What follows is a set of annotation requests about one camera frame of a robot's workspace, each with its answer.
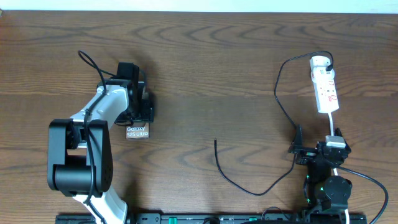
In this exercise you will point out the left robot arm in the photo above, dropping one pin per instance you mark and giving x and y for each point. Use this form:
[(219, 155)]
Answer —
[(80, 161)]

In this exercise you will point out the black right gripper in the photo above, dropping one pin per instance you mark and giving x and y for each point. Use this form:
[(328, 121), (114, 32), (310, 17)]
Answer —
[(306, 155)]

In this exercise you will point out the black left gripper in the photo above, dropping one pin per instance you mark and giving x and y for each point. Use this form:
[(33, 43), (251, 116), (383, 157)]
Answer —
[(148, 114)]

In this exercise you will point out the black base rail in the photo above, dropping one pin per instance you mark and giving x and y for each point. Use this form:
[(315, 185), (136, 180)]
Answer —
[(155, 218)]

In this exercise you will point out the bronze Galaxy smartphone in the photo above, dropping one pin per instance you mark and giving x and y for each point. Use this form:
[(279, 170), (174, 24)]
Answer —
[(138, 131)]

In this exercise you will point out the white charger plug adapter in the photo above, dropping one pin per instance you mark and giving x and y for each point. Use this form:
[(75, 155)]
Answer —
[(319, 61)]

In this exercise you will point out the white power strip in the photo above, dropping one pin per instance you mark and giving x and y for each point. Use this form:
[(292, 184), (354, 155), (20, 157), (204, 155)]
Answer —
[(325, 90)]

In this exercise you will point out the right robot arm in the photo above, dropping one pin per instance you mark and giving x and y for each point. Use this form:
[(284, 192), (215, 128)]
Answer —
[(327, 194)]

